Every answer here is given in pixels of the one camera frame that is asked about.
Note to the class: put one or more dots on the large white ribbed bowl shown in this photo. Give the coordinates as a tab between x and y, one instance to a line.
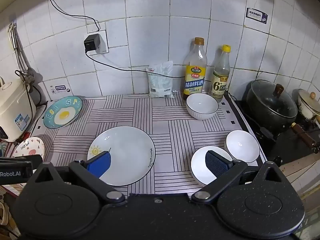
202	105

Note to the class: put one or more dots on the dark wall sticker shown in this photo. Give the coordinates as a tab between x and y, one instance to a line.
257	15

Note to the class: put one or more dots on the black power adapter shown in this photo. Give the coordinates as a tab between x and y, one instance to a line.
91	43

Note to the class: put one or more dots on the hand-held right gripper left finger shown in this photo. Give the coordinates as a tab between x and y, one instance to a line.
100	163

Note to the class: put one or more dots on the small white bowl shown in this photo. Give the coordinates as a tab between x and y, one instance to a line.
198	165
242	145

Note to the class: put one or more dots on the teal plate fried egg print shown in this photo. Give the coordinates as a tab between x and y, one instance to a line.
62	115

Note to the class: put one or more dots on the white rice cooker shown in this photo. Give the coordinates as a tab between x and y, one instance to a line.
15	105

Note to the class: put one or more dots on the white plastic salt bag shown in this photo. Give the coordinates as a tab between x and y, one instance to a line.
160	82

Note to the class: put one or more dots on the glass pan lid brown knob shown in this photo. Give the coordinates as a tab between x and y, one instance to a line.
265	100

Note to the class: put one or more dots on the wooden board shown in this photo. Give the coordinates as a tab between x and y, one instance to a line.
300	167

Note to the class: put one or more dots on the black stove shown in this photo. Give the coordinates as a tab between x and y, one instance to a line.
282	145

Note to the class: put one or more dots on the striped table mat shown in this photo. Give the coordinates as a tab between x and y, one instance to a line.
162	135

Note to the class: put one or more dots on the small white wall sticker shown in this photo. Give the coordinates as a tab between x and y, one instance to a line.
60	89

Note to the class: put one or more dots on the cream pot lid wooden knob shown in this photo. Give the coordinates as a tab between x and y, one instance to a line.
308	100

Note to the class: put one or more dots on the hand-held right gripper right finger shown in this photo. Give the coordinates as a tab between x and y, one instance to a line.
217	165

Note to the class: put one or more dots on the clear vinegar bottle yellow cap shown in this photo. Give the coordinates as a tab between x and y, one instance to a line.
221	80

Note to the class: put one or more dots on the cooking wine bottle yellow label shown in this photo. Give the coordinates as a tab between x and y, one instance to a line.
195	80

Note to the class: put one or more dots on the white plate pink hearts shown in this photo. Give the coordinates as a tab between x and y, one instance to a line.
30	147

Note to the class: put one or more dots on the cream enamel pot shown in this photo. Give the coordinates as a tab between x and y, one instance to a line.
306	112

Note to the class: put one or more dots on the white wall socket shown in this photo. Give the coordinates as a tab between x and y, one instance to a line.
105	42

